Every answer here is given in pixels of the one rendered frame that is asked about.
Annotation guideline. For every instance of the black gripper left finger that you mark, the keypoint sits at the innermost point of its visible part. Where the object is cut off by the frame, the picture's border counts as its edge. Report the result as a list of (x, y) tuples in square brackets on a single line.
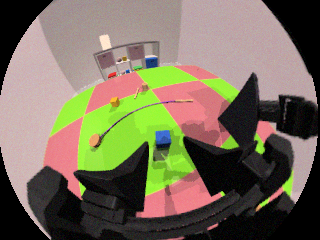
[(127, 180)]

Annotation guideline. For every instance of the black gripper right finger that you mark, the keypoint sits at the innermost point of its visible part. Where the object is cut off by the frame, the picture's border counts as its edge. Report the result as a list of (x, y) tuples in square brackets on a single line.
[(216, 164)]

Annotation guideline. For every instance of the tan wooden cylinder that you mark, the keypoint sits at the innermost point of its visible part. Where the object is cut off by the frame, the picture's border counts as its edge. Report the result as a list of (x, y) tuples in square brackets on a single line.
[(145, 87)]

